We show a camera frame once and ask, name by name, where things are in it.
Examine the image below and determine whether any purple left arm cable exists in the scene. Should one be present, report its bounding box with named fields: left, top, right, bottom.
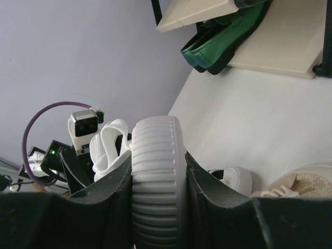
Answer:
left=0, top=101, right=95, bottom=187

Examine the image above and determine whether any beige lace sneaker left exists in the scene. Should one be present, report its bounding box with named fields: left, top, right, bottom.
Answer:
left=249, top=163, right=331, bottom=199

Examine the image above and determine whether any black white sneaker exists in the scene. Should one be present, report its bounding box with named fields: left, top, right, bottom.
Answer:
left=89, top=116, right=188, bottom=248
left=208, top=167, right=252, bottom=196

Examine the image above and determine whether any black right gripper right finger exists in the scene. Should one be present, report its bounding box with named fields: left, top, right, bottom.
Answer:
left=185, top=154, right=331, bottom=248

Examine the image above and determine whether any green loafer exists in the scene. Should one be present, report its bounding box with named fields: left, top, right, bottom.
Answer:
left=199, top=1, right=271, bottom=75
left=181, top=21, right=223, bottom=73

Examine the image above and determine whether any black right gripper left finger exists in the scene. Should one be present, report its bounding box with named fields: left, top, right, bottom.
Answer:
left=1, top=151, right=134, bottom=248

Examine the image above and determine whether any black beige shoe shelf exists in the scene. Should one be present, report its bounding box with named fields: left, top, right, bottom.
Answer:
left=151, top=1, right=331, bottom=78

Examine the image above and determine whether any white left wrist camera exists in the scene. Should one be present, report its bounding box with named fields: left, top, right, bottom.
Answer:
left=68, top=107, right=104, bottom=156

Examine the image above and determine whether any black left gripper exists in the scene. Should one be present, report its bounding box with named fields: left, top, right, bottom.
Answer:
left=27, top=140, right=91, bottom=193

